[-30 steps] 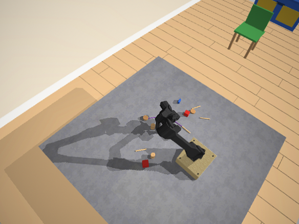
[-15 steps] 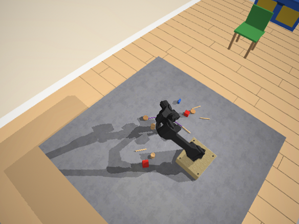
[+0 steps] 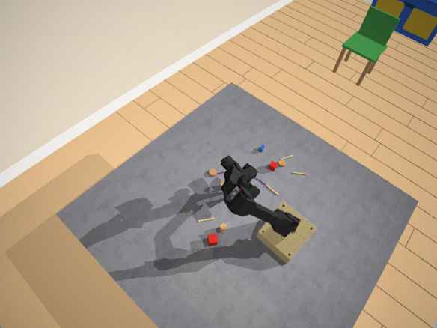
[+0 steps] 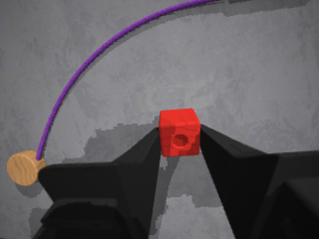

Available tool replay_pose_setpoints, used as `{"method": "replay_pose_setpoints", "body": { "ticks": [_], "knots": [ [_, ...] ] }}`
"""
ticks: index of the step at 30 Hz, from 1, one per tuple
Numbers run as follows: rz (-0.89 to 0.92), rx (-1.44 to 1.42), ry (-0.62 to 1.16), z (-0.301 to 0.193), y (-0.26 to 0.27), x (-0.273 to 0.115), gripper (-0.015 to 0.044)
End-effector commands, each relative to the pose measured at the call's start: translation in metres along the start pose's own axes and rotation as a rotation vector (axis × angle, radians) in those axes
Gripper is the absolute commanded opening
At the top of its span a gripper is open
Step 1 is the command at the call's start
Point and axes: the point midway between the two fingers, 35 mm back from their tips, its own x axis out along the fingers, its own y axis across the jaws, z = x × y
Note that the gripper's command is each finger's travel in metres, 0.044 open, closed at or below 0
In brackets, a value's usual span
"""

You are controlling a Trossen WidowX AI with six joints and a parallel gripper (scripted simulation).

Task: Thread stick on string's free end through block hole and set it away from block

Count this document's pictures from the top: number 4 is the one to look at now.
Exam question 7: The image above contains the red wooden block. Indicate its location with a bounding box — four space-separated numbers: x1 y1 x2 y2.
159 109 200 157

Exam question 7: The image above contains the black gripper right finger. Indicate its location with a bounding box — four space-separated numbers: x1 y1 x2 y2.
200 124 319 239

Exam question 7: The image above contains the round wooden button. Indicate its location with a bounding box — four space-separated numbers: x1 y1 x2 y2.
7 150 47 186

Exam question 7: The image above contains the wooden stick with purple string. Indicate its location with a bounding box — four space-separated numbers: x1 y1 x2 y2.
36 0 220 160

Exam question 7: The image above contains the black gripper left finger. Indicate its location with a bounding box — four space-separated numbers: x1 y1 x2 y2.
38 127 161 239

